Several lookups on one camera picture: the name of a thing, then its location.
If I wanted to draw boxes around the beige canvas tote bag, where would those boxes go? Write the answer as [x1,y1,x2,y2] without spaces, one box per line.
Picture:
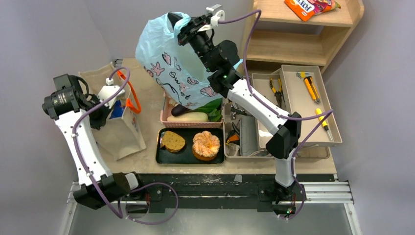
[78,64,146,161]

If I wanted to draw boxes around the light blue plastic grocery bag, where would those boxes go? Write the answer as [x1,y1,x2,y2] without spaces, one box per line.
[136,12,221,110]

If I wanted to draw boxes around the blue snack packet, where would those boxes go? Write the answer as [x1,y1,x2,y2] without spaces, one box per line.
[110,100,125,119]

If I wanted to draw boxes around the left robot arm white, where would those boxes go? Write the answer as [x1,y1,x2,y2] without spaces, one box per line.
[42,74,146,210]

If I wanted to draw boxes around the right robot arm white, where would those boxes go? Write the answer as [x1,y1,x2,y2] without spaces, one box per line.
[177,13,301,200]

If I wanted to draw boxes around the pink perforated basket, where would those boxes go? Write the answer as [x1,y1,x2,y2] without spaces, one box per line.
[160,96,224,128]

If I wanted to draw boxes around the purple eggplant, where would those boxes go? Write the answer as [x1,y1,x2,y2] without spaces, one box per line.
[171,104,193,117]

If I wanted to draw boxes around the green lettuce leaf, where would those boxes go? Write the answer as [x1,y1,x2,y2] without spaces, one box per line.
[208,109,222,122]

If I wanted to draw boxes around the brown bread slice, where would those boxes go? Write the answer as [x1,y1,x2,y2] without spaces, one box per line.
[161,131,185,153]

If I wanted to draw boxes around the wooden shelf unit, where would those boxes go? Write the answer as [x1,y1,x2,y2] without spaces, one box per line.
[239,0,365,72]

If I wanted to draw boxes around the yellow black pliers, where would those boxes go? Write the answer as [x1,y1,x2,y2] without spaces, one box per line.
[269,78,283,107]

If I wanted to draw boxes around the black tray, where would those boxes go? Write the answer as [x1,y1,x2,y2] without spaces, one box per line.
[155,128,225,165]

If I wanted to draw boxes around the hex key set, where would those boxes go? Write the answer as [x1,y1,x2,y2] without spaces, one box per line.
[296,71,312,79]

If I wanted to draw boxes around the orange snack packet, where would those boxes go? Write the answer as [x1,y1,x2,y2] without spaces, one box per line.
[284,0,342,22]

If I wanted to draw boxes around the beige toolbox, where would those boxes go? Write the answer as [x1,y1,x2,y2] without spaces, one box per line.
[222,63,343,162]

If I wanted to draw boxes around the yellow utility knife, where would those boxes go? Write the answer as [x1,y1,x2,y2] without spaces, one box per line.
[303,76,321,104]

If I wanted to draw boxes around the yellow screwdriver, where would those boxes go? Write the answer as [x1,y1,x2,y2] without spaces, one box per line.
[315,108,333,141]

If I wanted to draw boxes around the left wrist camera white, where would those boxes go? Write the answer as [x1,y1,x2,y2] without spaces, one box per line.
[97,78,125,109]

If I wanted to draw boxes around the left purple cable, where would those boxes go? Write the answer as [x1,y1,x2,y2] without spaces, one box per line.
[71,66,180,226]

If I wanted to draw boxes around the purple cable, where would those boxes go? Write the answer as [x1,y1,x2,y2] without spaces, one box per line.
[218,9,335,221]
[71,66,180,226]

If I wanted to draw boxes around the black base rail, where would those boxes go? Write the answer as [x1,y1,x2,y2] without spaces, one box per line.
[131,174,305,214]

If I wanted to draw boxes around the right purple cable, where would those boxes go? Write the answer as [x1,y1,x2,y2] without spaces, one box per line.
[218,9,335,221]

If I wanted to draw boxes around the aluminium frame rail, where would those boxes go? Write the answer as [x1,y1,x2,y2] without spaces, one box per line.
[67,181,355,205]

